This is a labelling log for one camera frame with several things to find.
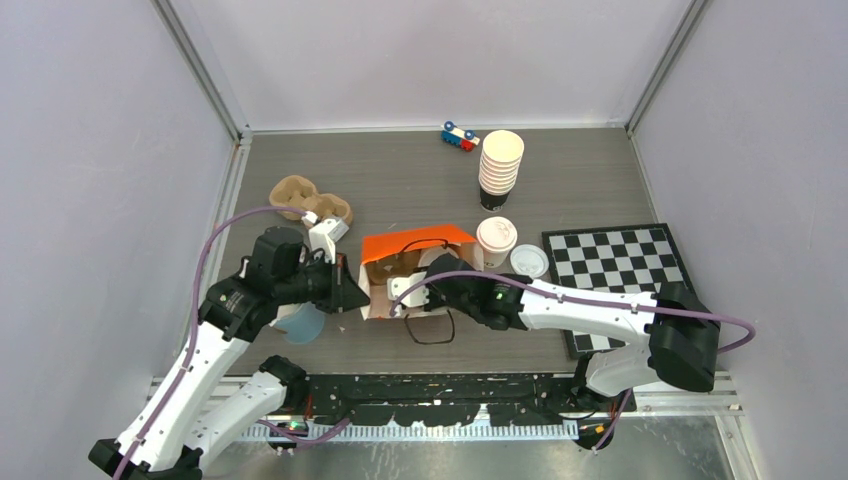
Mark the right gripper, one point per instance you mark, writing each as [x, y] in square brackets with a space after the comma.
[433, 298]

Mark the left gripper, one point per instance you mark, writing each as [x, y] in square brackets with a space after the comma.
[344, 292]

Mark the white paper coffee cup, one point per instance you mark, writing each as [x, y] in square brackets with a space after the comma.
[495, 257]

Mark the orange paper bag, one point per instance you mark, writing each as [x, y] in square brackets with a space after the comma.
[378, 246]

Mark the white plastic cup lid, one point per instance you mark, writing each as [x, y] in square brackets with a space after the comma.
[497, 234]

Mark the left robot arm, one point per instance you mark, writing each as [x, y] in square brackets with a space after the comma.
[172, 438]

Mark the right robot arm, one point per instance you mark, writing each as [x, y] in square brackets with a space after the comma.
[667, 336]

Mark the blue plastic cup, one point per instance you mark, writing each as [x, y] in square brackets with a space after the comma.
[306, 325]

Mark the crumpled white paper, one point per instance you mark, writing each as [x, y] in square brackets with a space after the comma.
[284, 316]

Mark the cardboard cup carrier tray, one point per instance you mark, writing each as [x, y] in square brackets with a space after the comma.
[298, 192]

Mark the black white checkerboard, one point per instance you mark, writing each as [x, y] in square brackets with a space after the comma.
[620, 259]

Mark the stack of white paper cups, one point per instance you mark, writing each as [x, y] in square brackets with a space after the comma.
[500, 159]

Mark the red blue toy car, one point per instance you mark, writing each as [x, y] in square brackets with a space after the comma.
[466, 140]

